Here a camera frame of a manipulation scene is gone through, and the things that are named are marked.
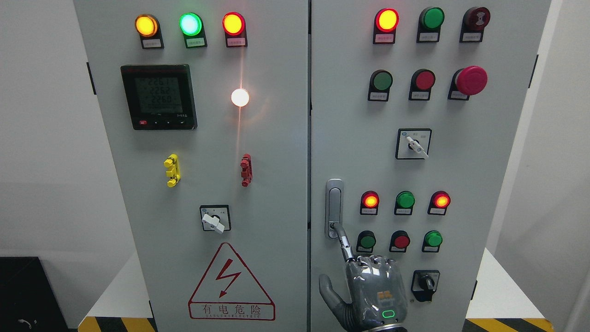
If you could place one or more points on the white lit indicator lamp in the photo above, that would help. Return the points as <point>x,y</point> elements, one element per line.
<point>240,97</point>

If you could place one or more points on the red lit indicator lamp left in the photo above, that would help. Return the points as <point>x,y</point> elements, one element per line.
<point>235,30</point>

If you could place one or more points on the black knob selector switch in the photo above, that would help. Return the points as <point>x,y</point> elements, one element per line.
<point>424,284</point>

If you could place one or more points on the green button lower left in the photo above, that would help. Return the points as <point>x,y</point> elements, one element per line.
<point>365,242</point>

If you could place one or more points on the grey right cabinet door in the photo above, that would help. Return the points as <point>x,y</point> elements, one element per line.
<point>415,104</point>

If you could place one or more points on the black box lower left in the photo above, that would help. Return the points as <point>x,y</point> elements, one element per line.
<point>27,302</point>

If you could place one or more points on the red emergency stop button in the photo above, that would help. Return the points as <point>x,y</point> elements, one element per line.
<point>467,82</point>

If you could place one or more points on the red lit lamp middle right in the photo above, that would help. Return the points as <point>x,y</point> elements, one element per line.
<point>439,203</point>

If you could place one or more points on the left door selector switch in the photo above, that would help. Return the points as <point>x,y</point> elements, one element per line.
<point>215,218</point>

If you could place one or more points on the green button right top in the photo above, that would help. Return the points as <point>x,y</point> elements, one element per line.
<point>430,21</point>

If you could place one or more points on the white lever selector switch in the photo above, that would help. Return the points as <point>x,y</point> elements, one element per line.
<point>413,144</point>

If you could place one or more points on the red button lower centre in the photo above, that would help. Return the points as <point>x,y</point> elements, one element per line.
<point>399,242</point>

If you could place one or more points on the red button second row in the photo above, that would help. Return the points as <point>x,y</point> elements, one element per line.
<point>421,84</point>

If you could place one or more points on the black digital power meter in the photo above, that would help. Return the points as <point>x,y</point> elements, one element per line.
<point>159,97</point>

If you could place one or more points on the red lit lamp right top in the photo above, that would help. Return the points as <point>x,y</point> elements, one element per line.
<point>384,26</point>

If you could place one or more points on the dark red buzzer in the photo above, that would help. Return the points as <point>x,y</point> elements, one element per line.
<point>475,20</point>

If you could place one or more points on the red terminal connector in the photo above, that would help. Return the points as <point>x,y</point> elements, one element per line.
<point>247,173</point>

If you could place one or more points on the grey cabinet door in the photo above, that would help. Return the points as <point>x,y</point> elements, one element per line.
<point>269,217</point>
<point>415,104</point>

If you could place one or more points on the green lamp lower right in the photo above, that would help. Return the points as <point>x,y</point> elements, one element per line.
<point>432,242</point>

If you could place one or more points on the red lit lamp middle left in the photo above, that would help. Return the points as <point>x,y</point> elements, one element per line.
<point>369,203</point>

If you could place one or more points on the green lit indicator lamp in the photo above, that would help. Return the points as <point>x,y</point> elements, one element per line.
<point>192,27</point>

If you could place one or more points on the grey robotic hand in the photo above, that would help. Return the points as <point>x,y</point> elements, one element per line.
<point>373,290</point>

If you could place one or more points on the yellow indicator lamp top left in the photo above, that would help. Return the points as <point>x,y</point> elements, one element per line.
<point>149,31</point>

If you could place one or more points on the green button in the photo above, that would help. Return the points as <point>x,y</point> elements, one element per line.
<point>430,21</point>
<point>365,242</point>

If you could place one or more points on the green lamp middle centre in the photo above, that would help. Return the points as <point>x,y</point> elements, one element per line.
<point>404,204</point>

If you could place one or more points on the grey left cabinet door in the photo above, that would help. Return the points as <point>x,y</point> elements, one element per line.
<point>269,217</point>

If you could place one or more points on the silver door handle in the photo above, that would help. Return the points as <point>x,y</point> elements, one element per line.
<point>333,209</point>

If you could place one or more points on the green button second row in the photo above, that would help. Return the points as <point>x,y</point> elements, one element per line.
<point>379,86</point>

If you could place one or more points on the yellow terminal connector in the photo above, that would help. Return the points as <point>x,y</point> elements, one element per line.
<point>172,170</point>

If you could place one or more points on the red electric hazard sign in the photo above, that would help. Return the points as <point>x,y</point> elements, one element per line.
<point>228,290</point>

